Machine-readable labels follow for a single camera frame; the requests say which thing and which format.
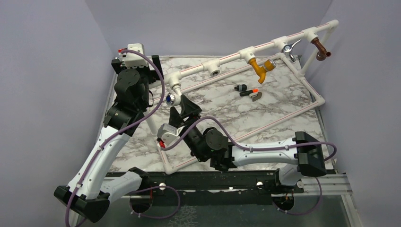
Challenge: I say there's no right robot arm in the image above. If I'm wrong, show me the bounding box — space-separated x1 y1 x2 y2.
168 95 327 177

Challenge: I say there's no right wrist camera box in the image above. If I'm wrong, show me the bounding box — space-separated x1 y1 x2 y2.
157 123 183 148

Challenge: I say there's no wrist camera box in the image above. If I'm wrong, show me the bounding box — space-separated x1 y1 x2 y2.
118 43 145 66
157 123 183 148

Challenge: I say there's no black orange marker pen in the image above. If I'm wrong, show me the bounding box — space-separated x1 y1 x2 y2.
239 88 259 97

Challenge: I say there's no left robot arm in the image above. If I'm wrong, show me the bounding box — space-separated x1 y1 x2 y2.
54 50 165 226

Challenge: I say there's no white faucet chrome knob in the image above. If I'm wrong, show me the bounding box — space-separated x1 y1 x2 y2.
166 83 182 106

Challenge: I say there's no yellow plastic faucet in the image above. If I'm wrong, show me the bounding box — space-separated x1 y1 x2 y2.
248 58 276 84

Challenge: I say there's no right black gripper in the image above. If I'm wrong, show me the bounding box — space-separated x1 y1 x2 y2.
167 95 207 163

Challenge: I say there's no white PVC pipe frame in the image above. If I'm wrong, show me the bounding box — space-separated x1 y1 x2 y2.
145 19 340 175

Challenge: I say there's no brown plastic faucet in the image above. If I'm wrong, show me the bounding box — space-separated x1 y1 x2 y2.
311 37 331 61

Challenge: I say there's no small black grey cap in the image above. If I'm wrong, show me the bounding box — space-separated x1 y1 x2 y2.
234 84 247 92

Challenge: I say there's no black mounting rail base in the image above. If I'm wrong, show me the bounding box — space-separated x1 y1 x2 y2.
123 170 304 208

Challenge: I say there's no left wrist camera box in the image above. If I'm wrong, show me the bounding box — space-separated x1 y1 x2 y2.
118 43 145 66

